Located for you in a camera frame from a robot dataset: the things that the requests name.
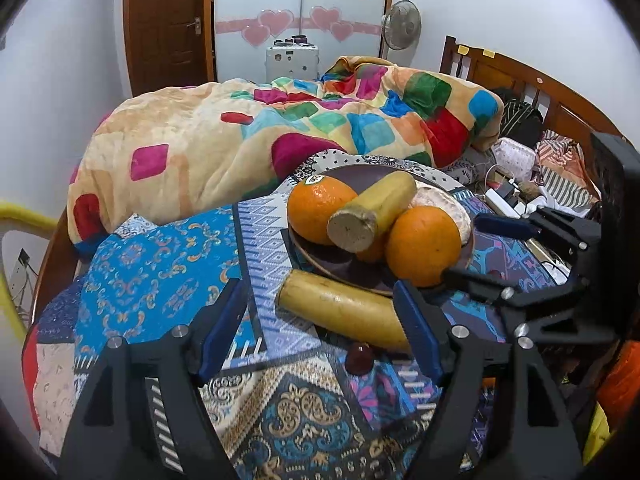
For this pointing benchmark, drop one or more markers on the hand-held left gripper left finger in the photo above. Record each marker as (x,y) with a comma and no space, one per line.
(222,330)

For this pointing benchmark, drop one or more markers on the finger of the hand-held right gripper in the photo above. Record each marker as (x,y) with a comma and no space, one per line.
(505,225)
(475,281)

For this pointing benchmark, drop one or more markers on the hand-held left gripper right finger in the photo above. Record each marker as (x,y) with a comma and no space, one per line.
(417,330)

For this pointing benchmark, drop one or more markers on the peeled pomelo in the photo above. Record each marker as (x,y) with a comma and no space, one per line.
(450,205)

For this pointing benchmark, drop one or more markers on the medium orange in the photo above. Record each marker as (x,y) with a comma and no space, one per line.
(422,247)

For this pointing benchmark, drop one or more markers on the banana piece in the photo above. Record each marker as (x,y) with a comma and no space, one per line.
(380,200)
(340,307)

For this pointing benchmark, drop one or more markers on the small tangerine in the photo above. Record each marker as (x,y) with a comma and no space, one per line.
(372,250)

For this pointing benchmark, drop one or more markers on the purple round plate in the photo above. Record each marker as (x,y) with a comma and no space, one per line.
(325,265)

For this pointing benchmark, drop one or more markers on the large orange with sticker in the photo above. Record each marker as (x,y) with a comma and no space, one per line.
(312,210)

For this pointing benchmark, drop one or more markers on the white power strip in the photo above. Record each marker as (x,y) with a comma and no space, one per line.
(502,202)

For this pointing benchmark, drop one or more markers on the small red fruit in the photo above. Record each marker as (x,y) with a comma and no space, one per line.
(360,358)

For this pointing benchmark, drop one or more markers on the pink pouch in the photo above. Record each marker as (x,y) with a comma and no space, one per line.
(515,157)

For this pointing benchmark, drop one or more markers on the striped cloth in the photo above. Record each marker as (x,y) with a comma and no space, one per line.
(565,170)

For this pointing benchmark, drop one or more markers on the blue patterned cloth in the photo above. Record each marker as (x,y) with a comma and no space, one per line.
(165,270)

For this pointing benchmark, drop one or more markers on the black backpack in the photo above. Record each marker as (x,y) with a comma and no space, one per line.
(522,117)

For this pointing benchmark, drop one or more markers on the wooden bed headboard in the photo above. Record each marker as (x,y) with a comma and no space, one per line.
(545,90)

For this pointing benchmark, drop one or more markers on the colourful patchwork blanket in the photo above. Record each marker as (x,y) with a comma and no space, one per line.
(200,145)

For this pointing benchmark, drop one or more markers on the standing electric fan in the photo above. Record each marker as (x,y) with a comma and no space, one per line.
(402,22)

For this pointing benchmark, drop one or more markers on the yellow foam tube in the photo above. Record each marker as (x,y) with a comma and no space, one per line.
(15,210)

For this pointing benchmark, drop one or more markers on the white boxy appliance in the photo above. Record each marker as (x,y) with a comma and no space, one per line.
(292,60)

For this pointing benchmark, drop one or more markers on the brown wooden door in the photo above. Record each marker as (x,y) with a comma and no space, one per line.
(160,25)

